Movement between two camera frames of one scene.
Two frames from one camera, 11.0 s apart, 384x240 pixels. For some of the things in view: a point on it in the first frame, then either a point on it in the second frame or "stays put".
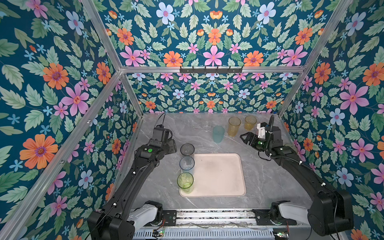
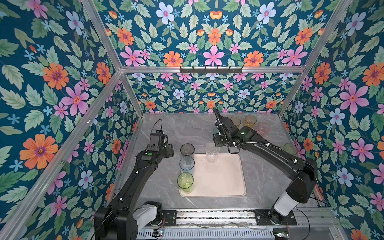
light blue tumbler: x=186 y=163 stays put
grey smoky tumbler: x=187 y=149 stays put
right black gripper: x=253 y=139 → x=216 y=137
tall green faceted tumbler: x=185 y=181 stays put
